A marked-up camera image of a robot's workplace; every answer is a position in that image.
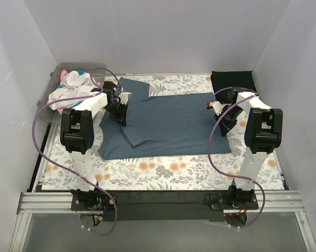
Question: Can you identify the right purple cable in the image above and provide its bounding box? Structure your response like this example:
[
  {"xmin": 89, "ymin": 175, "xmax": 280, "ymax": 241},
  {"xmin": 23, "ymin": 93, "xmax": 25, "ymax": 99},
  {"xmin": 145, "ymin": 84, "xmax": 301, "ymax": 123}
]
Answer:
[{"xmin": 207, "ymin": 88, "xmax": 266, "ymax": 229}]

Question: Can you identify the floral table mat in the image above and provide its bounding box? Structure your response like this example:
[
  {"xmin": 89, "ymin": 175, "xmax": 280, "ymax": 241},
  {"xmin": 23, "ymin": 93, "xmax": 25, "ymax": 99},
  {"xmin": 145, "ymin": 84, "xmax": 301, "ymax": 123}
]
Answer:
[{"xmin": 39, "ymin": 75, "xmax": 284, "ymax": 191}]

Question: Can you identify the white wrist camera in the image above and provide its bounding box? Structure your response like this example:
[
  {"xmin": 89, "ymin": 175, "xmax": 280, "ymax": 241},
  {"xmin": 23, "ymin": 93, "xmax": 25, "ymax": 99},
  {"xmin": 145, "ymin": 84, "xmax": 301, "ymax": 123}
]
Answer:
[
  {"xmin": 118, "ymin": 92, "xmax": 132, "ymax": 105},
  {"xmin": 207, "ymin": 101, "xmax": 223, "ymax": 116}
]

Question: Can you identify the folded black t shirt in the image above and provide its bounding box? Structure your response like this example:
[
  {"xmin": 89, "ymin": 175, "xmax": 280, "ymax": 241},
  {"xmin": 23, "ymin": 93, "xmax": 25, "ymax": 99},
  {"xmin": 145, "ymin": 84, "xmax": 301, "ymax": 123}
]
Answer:
[{"xmin": 210, "ymin": 71, "xmax": 257, "ymax": 93}]

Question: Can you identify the purple cable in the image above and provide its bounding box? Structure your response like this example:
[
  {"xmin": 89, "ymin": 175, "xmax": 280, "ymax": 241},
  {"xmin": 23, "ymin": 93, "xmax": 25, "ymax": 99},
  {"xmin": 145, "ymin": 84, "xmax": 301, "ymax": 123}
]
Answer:
[
  {"xmin": 32, "ymin": 68, "xmax": 121, "ymax": 236},
  {"xmin": 207, "ymin": 88, "xmax": 266, "ymax": 229}
]

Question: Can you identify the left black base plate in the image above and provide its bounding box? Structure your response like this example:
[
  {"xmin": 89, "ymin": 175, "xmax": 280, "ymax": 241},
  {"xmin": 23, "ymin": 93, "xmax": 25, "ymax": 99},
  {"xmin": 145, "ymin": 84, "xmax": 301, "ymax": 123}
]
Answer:
[{"xmin": 70, "ymin": 191, "xmax": 114, "ymax": 211}]

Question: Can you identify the white t shirt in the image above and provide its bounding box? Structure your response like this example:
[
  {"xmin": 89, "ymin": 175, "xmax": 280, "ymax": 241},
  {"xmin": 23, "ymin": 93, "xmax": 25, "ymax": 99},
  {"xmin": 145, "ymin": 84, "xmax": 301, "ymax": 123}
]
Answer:
[{"xmin": 48, "ymin": 73, "xmax": 97, "ymax": 110}]

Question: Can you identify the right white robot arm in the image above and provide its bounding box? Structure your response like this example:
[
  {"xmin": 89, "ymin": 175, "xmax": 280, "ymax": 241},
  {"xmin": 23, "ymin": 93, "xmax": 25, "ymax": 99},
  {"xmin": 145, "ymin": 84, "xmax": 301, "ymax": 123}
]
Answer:
[{"xmin": 207, "ymin": 87, "xmax": 283, "ymax": 209}]

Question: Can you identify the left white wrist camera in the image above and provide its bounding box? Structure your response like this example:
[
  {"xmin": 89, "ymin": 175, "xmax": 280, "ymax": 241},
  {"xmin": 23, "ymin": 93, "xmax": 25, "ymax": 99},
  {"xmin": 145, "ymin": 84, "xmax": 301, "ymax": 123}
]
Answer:
[{"xmin": 118, "ymin": 92, "xmax": 132, "ymax": 105}]

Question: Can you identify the aluminium frame rail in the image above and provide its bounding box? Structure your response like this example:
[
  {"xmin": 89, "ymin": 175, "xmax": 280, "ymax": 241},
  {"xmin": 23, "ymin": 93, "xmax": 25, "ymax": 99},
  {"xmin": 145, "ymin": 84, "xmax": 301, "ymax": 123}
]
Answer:
[{"xmin": 10, "ymin": 190, "xmax": 316, "ymax": 251}]

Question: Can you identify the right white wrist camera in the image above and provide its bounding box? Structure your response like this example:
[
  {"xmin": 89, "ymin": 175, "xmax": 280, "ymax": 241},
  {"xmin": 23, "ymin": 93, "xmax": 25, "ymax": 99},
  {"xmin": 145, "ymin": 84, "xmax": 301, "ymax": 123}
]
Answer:
[{"xmin": 207, "ymin": 101, "xmax": 223, "ymax": 116}]

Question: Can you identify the clear plastic bin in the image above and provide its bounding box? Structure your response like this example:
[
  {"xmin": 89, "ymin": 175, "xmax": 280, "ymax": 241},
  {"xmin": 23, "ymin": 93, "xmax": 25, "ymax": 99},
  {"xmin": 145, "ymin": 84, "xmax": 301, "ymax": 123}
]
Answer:
[{"xmin": 35, "ymin": 61, "xmax": 108, "ymax": 124}]

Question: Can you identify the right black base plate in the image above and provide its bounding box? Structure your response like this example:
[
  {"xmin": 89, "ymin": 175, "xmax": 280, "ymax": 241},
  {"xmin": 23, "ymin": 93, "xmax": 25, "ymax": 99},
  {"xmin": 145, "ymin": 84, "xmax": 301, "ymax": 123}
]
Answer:
[{"xmin": 203, "ymin": 193, "xmax": 260, "ymax": 211}]

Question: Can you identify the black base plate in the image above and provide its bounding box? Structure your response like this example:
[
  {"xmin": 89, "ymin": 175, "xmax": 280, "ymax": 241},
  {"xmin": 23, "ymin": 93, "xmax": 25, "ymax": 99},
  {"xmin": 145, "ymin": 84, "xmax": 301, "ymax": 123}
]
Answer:
[
  {"xmin": 203, "ymin": 193, "xmax": 260, "ymax": 211},
  {"xmin": 70, "ymin": 191, "xmax": 114, "ymax": 211}
]

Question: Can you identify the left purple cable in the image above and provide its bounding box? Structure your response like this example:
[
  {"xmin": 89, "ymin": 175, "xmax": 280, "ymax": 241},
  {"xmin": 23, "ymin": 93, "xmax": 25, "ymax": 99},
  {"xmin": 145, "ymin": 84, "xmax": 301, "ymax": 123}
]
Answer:
[{"xmin": 32, "ymin": 68, "xmax": 121, "ymax": 236}]

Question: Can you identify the blue grey t shirt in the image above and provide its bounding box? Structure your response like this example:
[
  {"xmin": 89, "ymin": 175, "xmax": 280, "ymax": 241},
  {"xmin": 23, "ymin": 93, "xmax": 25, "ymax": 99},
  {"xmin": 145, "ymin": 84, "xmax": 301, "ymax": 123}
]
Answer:
[{"xmin": 98, "ymin": 78, "xmax": 231, "ymax": 160}]

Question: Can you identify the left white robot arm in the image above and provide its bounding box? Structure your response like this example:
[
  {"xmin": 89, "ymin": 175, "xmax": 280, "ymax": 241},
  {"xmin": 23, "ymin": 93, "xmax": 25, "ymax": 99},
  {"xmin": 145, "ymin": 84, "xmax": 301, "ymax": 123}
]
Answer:
[{"xmin": 60, "ymin": 81, "xmax": 132, "ymax": 210}]

